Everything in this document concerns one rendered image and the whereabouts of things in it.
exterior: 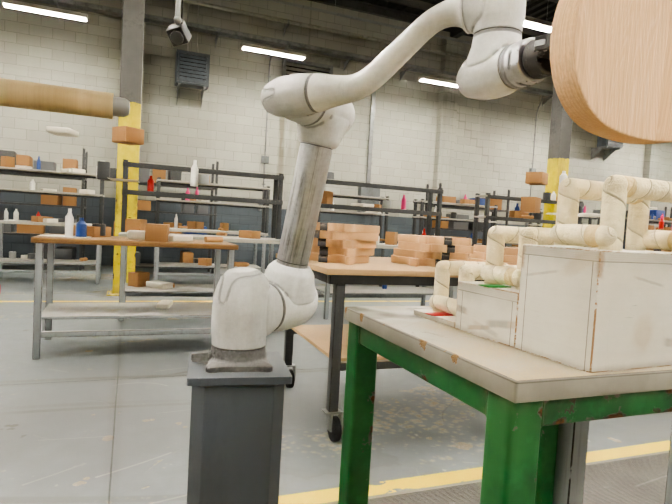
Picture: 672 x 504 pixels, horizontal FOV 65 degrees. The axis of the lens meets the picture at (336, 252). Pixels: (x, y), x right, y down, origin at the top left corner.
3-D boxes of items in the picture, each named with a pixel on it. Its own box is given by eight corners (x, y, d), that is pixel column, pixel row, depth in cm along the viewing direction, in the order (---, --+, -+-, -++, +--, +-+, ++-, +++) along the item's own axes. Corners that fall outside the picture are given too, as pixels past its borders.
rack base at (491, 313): (516, 349, 86) (520, 293, 85) (453, 328, 101) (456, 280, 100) (627, 341, 97) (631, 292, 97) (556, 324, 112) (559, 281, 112)
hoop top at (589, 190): (569, 196, 81) (570, 176, 81) (553, 197, 84) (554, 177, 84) (654, 205, 90) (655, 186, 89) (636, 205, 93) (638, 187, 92)
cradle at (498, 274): (520, 288, 89) (521, 269, 89) (475, 280, 99) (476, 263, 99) (534, 288, 90) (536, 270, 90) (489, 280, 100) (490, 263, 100)
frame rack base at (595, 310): (593, 374, 72) (603, 250, 71) (513, 348, 86) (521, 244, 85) (710, 362, 84) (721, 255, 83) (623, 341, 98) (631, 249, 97)
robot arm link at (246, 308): (197, 343, 149) (201, 266, 147) (242, 334, 164) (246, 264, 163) (239, 354, 140) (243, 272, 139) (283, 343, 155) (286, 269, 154)
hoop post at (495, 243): (492, 284, 97) (495, 233, 96) (480, 282, 100) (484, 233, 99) (505, 284, 98) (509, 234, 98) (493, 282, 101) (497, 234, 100)
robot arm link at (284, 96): (305, 62, 134) (334, 76, 146) (252, 70, 144) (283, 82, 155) (302, 113, 135) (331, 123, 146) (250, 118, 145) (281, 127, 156)
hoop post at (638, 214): (638, 250, 89) (642, 194, 88) (620, 249, 92) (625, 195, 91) (650, 251, 90) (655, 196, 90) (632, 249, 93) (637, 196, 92)
